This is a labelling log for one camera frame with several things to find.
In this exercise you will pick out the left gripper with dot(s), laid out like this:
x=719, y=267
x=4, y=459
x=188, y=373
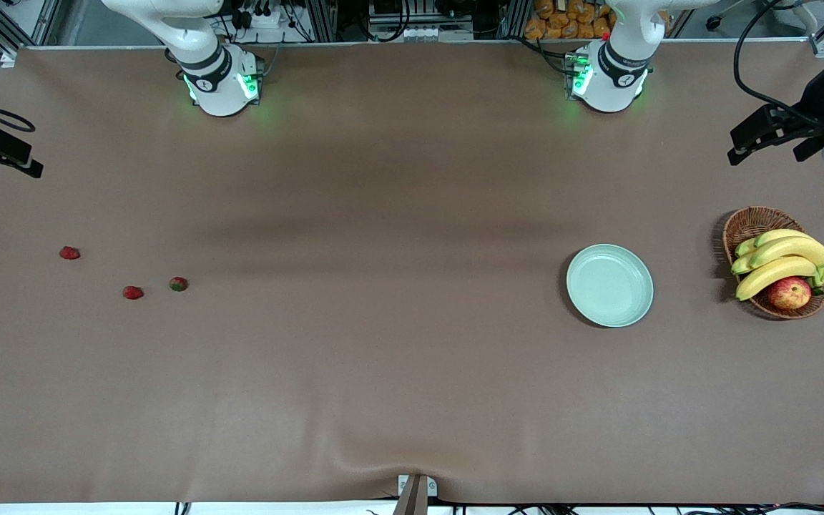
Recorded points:
x=815, y=101

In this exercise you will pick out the red strawberry with green calyx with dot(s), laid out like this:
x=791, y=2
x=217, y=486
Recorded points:
x=69, y=252
x=133, y=292
x=179, y=284

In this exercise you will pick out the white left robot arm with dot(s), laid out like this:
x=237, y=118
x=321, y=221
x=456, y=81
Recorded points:
x=609, y=89

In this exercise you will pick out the light green round plate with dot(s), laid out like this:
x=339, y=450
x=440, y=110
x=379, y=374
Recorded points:
x=609, y=286

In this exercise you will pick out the brown wicker basket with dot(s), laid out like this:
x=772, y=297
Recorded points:
x=752, y=222

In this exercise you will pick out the greenish yellow banana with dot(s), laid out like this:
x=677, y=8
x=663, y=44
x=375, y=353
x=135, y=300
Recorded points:
x=741, y=265
x=744, y=248

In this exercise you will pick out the red yellow apple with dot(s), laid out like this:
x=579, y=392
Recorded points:
x=790, y=294

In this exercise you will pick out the orange bread rolls pile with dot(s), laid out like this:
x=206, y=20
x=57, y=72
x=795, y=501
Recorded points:
x=569, y=25

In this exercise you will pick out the white power strip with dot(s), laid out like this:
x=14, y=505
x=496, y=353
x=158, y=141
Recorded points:
x=265, y=20

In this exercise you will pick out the white terminal block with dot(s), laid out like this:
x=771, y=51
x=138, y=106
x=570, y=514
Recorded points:
x=426, y=33

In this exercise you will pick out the brown table cover sheet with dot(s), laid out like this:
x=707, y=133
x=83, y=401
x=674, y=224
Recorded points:
x=383, y=214

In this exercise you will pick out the aluminium frame post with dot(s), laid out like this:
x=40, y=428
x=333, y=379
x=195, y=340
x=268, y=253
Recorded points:
x=322, y=18
x=518, y=18

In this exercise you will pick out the grey metal mount bracket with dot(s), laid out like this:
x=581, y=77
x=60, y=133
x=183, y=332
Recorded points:
x=415, y=497

